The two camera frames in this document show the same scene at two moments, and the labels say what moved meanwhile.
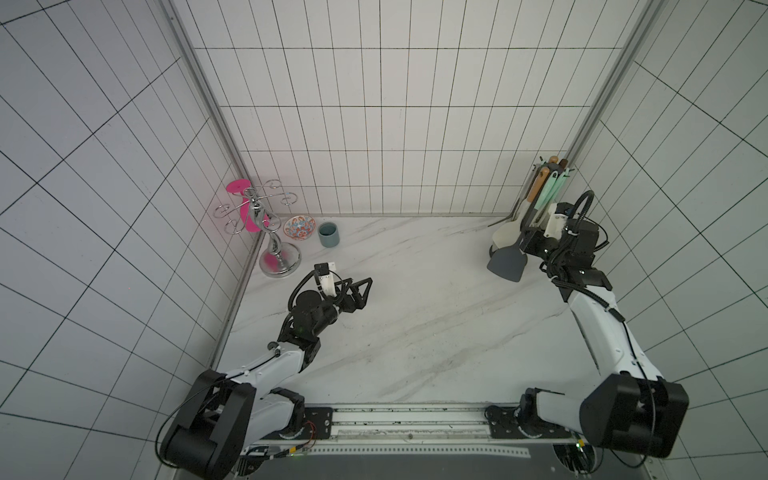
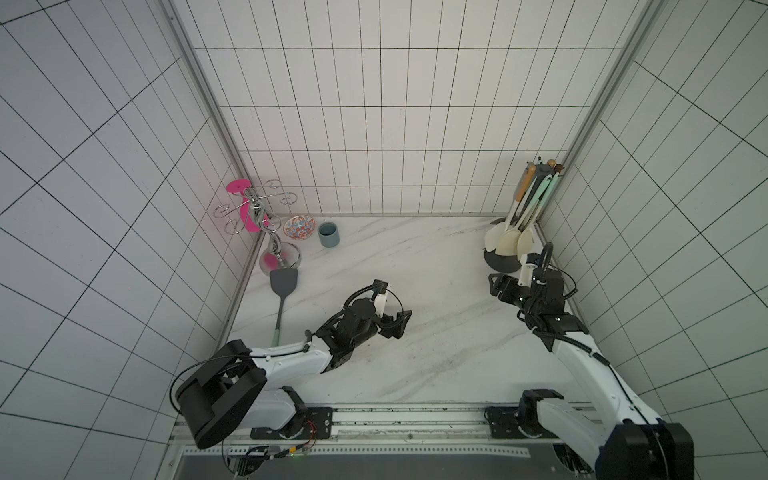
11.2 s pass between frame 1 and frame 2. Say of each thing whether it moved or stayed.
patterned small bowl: stayed
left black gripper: moved
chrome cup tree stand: stayed
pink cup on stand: stayed
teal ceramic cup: stayed
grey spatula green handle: moved
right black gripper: moved
